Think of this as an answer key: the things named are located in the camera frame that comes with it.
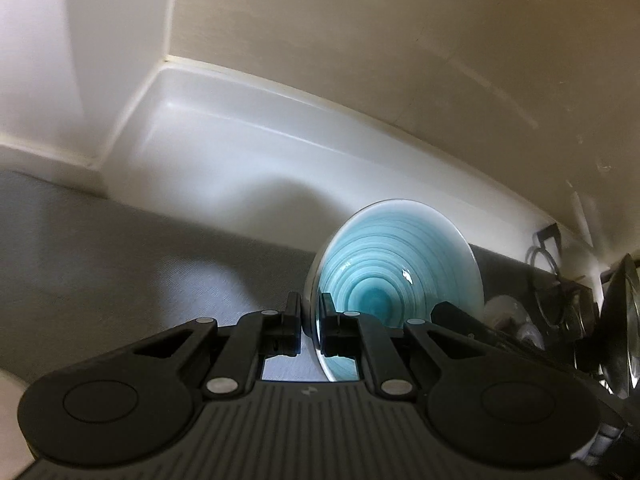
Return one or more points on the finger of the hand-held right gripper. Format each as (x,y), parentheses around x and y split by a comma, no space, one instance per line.
(452,317)

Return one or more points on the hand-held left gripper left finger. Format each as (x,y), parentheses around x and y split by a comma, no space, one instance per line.
(294,312)

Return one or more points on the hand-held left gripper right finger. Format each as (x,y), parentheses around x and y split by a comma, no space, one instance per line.
(327,312)

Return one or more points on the teal striped bowl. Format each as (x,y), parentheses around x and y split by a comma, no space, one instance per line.
(395,270)

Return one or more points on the white bowl blue pattern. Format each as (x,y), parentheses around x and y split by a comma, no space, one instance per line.
(505,310)

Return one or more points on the black gas stove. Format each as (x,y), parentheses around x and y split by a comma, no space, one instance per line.
(505,272)

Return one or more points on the black pan support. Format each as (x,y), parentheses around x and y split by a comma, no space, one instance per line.
(552,287)

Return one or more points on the gas burner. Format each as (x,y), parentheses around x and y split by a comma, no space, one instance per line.
(621,320)

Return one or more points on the grey white printed cloth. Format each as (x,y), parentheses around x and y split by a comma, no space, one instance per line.
(100,250)

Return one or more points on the white square floral plate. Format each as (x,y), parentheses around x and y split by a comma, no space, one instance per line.
(9,400)

